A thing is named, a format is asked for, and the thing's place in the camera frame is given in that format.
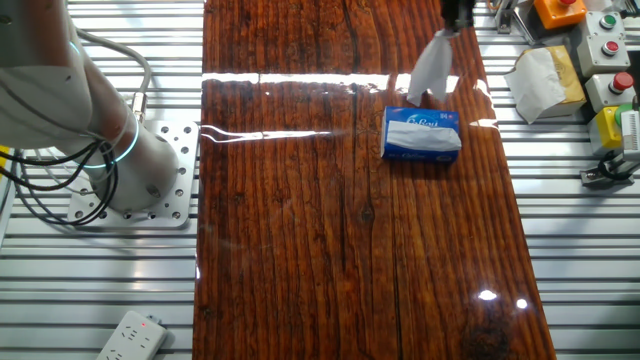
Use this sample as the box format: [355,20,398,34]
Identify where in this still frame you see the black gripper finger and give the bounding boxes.
[440,0,459,36]
[456,0,476,39]

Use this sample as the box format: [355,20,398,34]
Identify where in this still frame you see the white paper napkin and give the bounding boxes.
[407,29,454,107]

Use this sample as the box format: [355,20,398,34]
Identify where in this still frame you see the shiny steel plate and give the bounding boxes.
[513,2,540,47]

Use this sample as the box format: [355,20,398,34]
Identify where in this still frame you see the orange box with red button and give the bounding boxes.
[533,0,589,30]

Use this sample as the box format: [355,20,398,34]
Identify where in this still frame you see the blue tissue box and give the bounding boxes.
[387,119,463,153]

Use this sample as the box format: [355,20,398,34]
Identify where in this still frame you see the grey two-button control box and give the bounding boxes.
[575,10,631,78]

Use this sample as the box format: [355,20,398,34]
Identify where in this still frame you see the blue tissue pack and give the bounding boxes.
[380,105,461,164]

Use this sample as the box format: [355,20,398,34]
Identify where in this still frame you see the grey box red mushroom button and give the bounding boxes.
[583,71,637,114]

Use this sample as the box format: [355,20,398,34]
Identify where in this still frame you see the yellow box with green button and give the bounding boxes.
[587,102,634,157]

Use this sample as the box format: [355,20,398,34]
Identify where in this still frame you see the brown wooden board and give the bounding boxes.
[192,0,557,360]

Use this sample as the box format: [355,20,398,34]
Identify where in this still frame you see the white power strip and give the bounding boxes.
[94,310,169,360]

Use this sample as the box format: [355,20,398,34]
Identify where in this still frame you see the aluminium profile with bracket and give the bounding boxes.
[493,0,517,35]

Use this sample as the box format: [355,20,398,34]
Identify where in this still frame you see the aluminium camera bracket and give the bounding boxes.
[579,149,640,190]

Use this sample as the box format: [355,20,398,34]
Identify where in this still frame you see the looped black camera cable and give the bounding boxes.
[597,149,636,182]

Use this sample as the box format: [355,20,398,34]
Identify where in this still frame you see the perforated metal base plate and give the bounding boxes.
[67,119,200,230]

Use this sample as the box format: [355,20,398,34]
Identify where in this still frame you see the thick grey cable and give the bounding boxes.
[74,28,153,124]

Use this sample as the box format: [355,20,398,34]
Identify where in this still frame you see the black cable bundle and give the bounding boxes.
[0,139,120,227]

